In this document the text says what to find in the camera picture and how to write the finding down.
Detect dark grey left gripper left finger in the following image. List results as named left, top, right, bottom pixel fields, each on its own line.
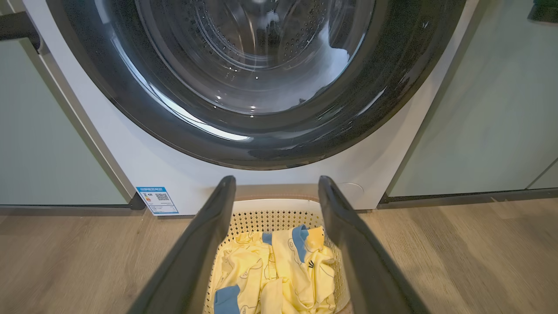
left=129, top=175, right=236, bottom=314

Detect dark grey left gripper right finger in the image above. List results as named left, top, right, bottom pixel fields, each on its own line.
left=318, top=175, right=430, bottom=314

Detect yellow pajama garment blue cuffs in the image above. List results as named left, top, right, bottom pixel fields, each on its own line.
left=262, top=225, right=337, bottom=314
left=213, top=231, right=279, bottom=314

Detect dark round washing machine door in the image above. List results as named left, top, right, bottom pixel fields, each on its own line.
left=46, top=0, right=467, bottom=171

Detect white front-load washing machine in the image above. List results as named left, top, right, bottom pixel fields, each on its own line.
left=22, top=0, right=480, bottom=216

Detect cream perforated laundry basket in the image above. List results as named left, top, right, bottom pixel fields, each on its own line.
left=203, top=198, right=351, bottom=314

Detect blue energy label sticker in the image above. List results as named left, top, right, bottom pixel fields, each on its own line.
left=136, top=187, right=179, bottom=216

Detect round white filter cover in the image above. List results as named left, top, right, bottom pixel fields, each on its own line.
left=338, top=182, right=365, bottom=208

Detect dark cabinet kickboard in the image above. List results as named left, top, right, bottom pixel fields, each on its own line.
left=378, top=188, right=558, bottom=209

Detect pale green cabinet with handle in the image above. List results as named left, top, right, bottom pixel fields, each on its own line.
left=0, top=0, right=146, bottom=211

